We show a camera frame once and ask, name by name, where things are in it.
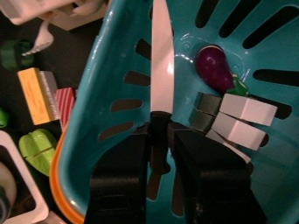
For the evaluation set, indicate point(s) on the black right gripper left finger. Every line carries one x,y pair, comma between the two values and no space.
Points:
116,180

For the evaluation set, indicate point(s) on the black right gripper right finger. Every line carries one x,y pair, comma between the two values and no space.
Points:
217,180

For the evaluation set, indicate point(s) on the white blade toy knife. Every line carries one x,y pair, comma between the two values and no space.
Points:
161,73

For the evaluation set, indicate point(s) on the white and green toy block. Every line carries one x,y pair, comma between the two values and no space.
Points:
244,108
233,129
229,145

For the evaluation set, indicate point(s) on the orange plastic basket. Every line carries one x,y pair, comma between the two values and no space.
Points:
57,186

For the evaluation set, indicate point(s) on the light green toy pepper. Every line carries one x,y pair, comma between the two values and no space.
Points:
36,150

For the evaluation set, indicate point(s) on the white plastic tray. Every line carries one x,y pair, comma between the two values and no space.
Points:
27,186

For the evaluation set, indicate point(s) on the red striped toy block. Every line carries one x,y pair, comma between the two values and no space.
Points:
65,103

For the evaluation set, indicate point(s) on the teal plastic basket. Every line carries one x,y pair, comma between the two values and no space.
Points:
183,87

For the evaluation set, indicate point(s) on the yellow wooden toy block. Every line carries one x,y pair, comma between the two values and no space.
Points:
35,96

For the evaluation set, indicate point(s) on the small green toy piece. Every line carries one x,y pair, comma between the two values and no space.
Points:
3,117

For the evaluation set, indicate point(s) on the purple toy eggplant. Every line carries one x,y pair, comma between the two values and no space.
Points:
212,68

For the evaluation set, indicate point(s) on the dark green toy vegetable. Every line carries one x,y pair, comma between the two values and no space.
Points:
15,54

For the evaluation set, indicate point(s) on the white toy fork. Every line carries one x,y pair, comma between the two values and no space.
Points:
40,40

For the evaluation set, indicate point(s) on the white toy box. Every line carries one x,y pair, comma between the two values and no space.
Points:
57,11

